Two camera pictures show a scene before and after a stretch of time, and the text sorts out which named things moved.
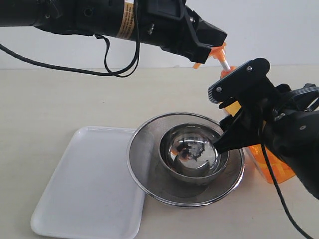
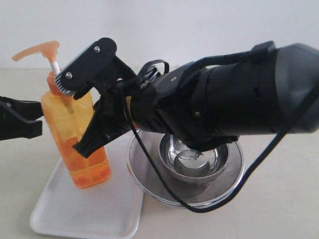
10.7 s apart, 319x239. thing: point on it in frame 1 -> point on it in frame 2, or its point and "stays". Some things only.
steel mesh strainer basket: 145,161 stays
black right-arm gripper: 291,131 -> 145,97
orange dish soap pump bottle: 255,153 -> 66,117
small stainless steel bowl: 188,153 stays
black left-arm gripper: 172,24 -> 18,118
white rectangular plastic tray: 92,194 stays
